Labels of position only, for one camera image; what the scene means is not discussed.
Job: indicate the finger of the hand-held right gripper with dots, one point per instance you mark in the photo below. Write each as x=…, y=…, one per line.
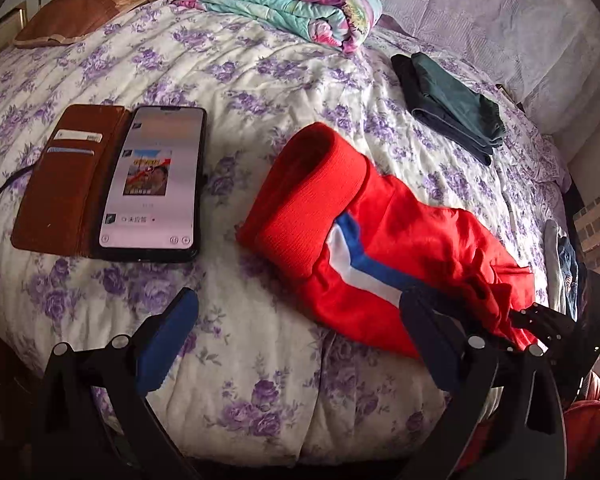
x=545, y=325

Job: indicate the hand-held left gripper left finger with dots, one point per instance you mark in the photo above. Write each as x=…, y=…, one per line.
x=167, y=340

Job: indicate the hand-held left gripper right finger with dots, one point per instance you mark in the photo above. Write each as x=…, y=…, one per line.
x=430, y=345

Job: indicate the red striped pants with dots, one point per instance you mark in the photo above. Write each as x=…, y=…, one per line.
x=405, y=230

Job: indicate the folded dark green pants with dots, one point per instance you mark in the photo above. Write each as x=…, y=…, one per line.
x=455, y=100

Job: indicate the folded black pants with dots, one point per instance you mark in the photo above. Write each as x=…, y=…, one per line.
x=410, y=82

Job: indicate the grey blue clothing pile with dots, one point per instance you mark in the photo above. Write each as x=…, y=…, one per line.
x=562, y=265

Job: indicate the person's red jacket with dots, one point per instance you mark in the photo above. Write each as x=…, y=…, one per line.
x=592, y=425

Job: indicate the smartphone in brown wallet case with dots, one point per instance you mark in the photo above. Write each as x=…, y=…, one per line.
x=150, y=185

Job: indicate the purple floral bed quilt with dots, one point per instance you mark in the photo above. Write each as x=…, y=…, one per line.
x=260, y=85

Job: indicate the white lace bed cover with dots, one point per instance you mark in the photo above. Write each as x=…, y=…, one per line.
x=480, y=20

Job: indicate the brown patchwork pillow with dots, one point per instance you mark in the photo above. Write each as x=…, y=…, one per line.
x=80, y=10

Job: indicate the folded floral blanket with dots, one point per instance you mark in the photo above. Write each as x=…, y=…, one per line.
x=290, y=0

